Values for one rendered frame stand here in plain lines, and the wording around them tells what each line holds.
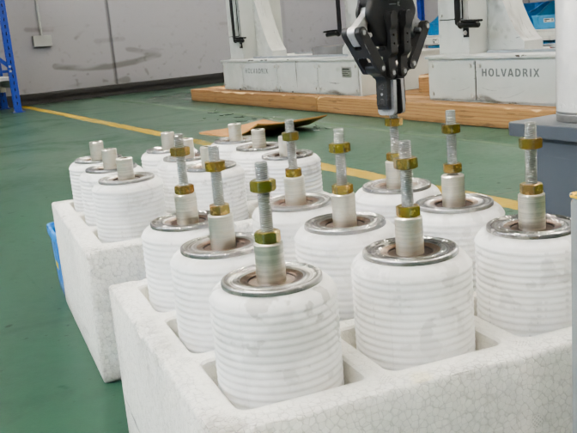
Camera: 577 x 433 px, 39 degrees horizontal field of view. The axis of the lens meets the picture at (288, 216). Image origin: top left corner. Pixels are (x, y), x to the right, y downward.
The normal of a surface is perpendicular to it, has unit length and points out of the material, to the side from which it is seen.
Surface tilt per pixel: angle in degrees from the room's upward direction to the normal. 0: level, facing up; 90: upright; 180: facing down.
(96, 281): 90
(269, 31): 62
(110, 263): 90
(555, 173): 90
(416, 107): 90
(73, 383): 0
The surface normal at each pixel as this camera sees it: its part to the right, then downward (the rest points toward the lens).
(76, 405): -0.08, -0.97
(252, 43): 0.48, 0.15
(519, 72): -0.87, 0.18
